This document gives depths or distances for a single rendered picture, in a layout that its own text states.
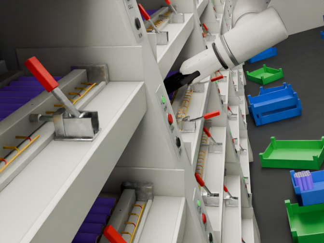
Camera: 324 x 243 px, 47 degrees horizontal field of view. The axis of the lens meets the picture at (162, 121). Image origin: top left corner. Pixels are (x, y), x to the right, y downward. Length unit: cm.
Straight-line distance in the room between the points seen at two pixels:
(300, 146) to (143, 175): 167
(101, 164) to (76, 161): 4
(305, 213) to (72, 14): 140
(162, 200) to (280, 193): 132
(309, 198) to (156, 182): 109
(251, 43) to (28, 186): 69
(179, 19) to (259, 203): 108
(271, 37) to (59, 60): 52
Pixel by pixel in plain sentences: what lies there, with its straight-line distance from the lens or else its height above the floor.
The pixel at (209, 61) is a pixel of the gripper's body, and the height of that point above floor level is 87.
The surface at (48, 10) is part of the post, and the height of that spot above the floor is 108.
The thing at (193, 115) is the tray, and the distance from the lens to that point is 90.
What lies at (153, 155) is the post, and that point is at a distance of 58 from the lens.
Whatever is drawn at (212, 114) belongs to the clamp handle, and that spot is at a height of 78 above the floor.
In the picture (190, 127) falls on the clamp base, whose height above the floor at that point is 77.
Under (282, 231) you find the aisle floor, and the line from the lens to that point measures 167.
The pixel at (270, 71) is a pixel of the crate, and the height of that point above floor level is 3.
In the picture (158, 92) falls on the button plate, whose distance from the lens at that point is 58.
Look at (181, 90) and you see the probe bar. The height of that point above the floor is 79.
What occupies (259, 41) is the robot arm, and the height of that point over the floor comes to 88.
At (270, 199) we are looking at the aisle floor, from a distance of 185.
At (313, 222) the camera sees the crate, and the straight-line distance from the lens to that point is 168.
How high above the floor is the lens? 107
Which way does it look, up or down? 20 degrees down
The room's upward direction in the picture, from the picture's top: 19 degrees counter-clockwise
